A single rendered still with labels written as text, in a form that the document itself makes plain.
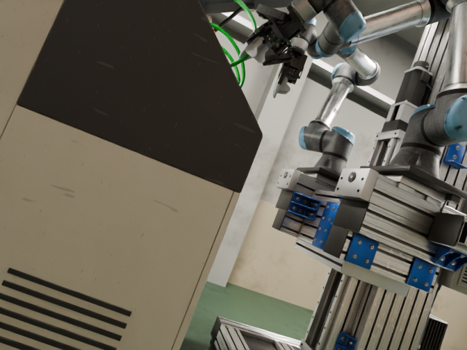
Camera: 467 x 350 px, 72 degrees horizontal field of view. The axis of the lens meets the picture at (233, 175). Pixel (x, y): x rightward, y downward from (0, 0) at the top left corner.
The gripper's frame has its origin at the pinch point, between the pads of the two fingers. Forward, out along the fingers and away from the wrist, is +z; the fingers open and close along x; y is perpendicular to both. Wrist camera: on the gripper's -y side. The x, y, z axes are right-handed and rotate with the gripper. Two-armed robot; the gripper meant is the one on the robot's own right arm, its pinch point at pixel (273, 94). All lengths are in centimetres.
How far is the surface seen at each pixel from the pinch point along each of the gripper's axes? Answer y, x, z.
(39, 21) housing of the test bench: -64, -47, 23
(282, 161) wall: 54, 204, -12
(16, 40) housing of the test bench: -67, -47, 30
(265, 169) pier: 37, 179, 6
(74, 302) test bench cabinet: -30, -47, 82
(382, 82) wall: 132, 217, -142
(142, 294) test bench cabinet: -16, -47, 75
